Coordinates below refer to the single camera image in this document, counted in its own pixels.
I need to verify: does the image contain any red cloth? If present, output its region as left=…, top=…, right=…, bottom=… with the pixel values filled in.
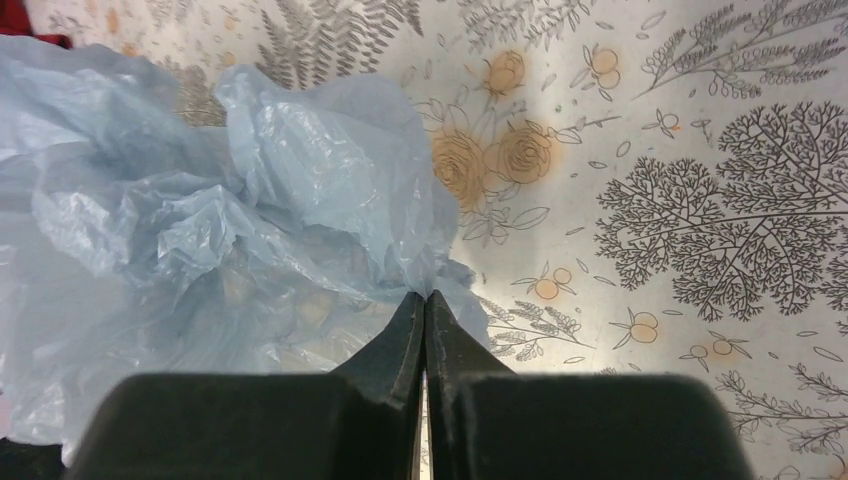
left=1, top=0, right=73, bottom=49

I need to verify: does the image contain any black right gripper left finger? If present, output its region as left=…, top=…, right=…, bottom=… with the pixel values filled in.
left=66, top=293, right=424, bottom=479

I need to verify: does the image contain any light blue plastic trash bag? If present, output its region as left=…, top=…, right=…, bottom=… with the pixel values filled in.
left=1, top=36, right=489, bottom=460

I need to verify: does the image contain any floral patterned table mat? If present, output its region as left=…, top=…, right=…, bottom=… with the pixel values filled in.
left=26, top=0, right=848, bottom=480

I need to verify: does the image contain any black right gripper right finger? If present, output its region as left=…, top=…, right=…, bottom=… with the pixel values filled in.
left=424, top=292, right=753, bottom=479

